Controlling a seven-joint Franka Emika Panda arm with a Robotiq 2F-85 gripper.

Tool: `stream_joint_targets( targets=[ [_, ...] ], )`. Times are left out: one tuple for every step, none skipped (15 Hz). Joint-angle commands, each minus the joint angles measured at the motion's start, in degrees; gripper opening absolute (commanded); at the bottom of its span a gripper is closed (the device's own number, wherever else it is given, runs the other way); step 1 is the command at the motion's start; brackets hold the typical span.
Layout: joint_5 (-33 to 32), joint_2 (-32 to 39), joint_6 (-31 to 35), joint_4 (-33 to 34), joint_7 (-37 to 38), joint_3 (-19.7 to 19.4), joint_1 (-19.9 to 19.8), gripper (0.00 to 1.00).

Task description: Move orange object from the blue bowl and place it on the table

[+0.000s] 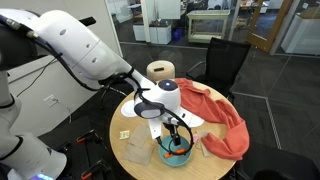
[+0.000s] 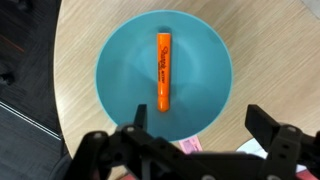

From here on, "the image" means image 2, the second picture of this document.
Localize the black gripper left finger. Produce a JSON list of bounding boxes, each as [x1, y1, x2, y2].
[[66, 104, 192, 180]]

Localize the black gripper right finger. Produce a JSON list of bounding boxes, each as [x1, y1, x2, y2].
[[244, 104, 320, 180]]

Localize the orange Sharpie highlighter marker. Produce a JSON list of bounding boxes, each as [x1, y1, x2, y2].
[[156, 32, 173, 113]]

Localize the blue bowl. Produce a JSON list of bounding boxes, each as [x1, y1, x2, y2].
[[95, 9, 234, 143]]

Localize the small white plate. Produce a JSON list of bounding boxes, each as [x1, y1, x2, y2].
[[235, 137, 309, 174]]

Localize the pink sugar packet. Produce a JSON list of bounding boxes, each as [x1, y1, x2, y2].
[[178, 135, 204, 155]]

